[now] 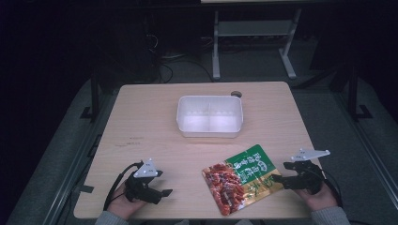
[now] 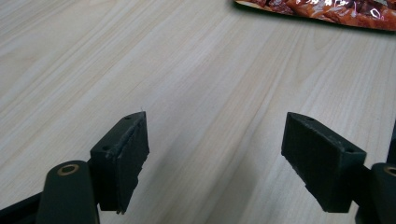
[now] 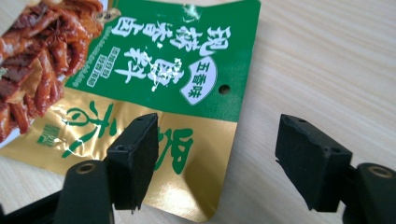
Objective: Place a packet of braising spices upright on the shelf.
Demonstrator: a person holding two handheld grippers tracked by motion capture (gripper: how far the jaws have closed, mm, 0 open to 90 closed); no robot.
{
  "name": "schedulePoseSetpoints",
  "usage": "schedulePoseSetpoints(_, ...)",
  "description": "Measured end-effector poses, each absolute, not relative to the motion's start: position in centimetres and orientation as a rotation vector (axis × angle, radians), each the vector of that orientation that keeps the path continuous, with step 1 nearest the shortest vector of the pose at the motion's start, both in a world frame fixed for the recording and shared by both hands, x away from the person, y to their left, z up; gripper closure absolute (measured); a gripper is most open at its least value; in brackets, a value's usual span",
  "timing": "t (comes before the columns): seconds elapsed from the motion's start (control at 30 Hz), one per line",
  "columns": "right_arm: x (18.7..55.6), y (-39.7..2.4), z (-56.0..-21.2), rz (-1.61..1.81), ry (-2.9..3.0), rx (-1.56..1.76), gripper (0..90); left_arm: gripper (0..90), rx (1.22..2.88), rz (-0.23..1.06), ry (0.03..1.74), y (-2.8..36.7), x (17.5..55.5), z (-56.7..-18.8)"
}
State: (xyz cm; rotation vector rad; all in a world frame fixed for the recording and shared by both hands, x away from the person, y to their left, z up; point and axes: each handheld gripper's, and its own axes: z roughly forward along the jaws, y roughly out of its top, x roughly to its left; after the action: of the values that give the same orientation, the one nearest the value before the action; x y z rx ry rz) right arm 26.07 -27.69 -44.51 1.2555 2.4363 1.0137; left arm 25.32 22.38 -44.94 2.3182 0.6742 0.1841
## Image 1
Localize black metal stand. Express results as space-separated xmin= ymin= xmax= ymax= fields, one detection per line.
xmin=79 ymin=69 xmax=101 ymax=122
xmin=346 ymin=64 xmax=374 ymax=122

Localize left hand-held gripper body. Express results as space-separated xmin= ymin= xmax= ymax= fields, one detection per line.
xmin=125 ymin=157 xmax=164 ymax=205

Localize person's right hand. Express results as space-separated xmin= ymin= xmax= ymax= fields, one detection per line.
xmin=294 ymin=182 xmax=340 ymax=212

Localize white plastic container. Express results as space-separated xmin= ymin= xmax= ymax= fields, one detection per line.
xmin=176 ymin=95 xmax=244 ymax=139

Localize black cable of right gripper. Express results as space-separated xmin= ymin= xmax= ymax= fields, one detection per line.
xmin=321 ymin=169 xmax=344 ymax=208

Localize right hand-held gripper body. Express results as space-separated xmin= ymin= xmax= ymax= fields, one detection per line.
xmin=283 ymin=148 xmax=331 ymax=195

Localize white metal table frame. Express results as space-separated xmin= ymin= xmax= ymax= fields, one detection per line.
xmin=211 ymin=8 xmax=303 ymax=81

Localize person's left hand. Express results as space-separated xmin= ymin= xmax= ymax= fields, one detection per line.
xmin=107 ymin=182 xmax=148 ymax=220

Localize black floor cables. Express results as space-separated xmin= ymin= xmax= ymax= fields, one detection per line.
xmin=146 ymin=32 xmax=214 ymax=84

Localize red and green snack packet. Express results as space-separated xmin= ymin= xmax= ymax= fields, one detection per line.
xmin=201 ymin=143 xmax=284 ymax=218

